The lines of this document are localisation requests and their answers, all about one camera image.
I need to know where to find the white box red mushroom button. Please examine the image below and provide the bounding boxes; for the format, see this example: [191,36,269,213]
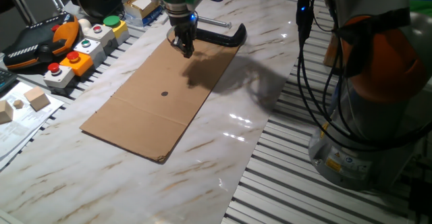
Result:
[43,62,76,89]

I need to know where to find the white box small red button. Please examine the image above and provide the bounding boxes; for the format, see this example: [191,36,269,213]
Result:
[83,24,119,55]

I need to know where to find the thin grey sensor cable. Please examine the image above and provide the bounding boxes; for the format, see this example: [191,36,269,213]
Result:
[166,26,182,51]

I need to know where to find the white marble pattern sheet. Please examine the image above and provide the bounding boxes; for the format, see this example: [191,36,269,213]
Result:
[0,0,317,224]

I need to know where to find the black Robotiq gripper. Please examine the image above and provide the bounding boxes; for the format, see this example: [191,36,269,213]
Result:
[167,13,198,58]

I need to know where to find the orange box red button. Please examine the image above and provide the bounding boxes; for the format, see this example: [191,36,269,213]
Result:
[59,51,94,77]

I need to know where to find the open box gold foil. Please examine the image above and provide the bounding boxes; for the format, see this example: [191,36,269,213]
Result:
[123,0,162,20]

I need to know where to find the black cable blue light plug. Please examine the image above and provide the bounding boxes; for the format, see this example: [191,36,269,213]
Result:
[295,0,355,149]

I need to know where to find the yellow box green button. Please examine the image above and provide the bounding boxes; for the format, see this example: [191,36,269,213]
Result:
[103,15,131,46]

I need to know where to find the black computer keyboard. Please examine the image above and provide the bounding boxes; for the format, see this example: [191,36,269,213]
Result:
[0,67,18,93]

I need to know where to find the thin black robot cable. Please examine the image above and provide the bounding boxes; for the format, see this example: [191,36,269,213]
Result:
[320,28,379,150]

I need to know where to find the black velcro strap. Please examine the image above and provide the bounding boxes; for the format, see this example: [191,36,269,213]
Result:
[332,7,411,78]

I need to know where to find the white box green lamp button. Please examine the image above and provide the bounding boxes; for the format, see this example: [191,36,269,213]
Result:
[73,38,107,69]

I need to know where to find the open brown cardboard box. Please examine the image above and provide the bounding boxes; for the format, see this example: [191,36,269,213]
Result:
[323,31,338,68]

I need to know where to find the white round ball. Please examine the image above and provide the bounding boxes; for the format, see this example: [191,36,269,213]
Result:
[77,18,92,35]

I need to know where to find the brown cardboard sheet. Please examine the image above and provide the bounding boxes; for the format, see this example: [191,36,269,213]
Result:
[80,34,240,164]

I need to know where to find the blue flat box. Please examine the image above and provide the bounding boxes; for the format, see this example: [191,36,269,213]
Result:
[126,6,165,28]

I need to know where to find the printed white paper sheets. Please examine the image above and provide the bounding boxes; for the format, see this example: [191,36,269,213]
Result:
[0,81,65,171]

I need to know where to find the medium wooden cube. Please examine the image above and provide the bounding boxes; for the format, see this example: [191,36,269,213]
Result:
[23,86,51,112]

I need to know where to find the black orange teach pendant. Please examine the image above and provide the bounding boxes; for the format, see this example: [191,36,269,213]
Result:
[2,13,80,71]

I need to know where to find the black C-clamp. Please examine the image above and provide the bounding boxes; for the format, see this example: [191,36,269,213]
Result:
[194,16,248,48]

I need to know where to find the large wooden cube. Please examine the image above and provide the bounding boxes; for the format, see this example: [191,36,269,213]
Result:
[0,99,14,125]

